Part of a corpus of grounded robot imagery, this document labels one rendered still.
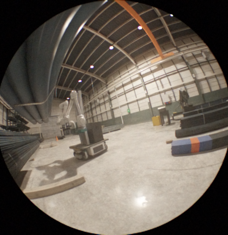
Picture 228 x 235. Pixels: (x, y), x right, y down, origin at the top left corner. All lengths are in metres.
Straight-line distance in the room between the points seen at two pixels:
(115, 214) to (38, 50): 1.05
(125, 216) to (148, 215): 0.17
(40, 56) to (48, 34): 0.11
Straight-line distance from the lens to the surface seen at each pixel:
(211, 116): 2.65
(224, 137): 1.63
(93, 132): 2.04
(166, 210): 0.79
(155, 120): 5.20
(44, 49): 0.39
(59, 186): 1.18
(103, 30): 9.81
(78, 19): 0.46
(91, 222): 0.82
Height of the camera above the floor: 0.71
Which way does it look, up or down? 4 degrees up
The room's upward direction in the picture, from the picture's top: 12 degrees counter-clockwise
